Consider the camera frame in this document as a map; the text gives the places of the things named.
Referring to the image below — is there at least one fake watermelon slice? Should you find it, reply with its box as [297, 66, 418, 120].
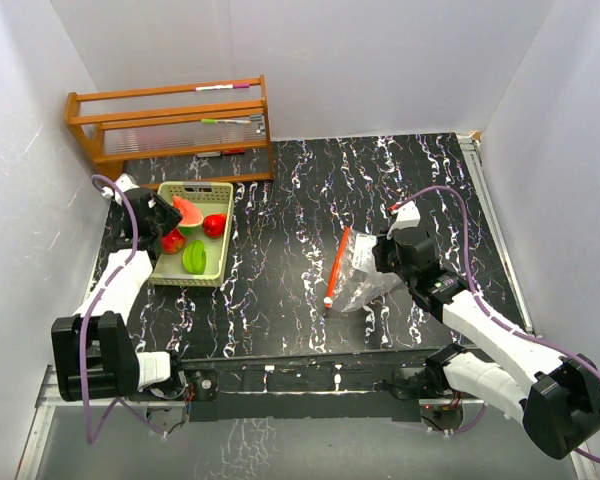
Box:
[172, 196, 204, 237]

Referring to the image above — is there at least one green fake leaf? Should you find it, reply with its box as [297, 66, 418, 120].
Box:
[182, 240, 207, 275]

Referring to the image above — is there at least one clear zip top bag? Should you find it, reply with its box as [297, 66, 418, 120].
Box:
[323, 227, 401, 313]

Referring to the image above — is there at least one red fake wax apple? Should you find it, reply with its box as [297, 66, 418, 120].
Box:
[202, 213, 227, 239]

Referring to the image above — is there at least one pale green plastic basket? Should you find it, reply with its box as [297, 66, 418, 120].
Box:
[149, 181, 234, 287]

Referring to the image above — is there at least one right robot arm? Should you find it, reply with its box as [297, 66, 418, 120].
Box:
[372, 228, 600, 459]

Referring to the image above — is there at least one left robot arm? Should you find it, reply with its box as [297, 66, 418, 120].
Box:
[51, 187, 187, 402]

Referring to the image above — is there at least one wooden shelf rack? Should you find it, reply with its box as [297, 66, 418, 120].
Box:
[63, 76, 276, 182]

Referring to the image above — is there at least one green white marker pen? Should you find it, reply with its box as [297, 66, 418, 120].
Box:
[200, 118, 252, 125]

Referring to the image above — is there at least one pink white marker pen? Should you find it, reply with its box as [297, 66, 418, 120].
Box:
[193, 82, 251, 92]

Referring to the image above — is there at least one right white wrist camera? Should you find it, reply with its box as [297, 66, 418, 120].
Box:
[387, 201, 420, 239]

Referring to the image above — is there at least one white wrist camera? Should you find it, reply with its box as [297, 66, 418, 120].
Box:
[387, 201, 420, 239]
[101, 173, 139, 206]

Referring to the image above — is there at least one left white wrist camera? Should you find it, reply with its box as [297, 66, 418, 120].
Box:
[101, 173, 139, 206]

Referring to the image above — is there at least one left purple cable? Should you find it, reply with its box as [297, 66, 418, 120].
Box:
[79, 173, 166, 445]

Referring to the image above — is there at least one purple cable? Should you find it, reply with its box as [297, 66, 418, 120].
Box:
[394, 185, 600, 467]
[79, 173, 166, 445]

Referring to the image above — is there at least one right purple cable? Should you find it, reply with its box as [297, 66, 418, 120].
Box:
[394, 185, 600, 467]

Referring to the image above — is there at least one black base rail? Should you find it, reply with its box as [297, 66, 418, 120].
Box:
[124, 349, 481, 424]

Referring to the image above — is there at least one aluminium frame rail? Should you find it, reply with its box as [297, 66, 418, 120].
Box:
[17, 369, 600, 479]

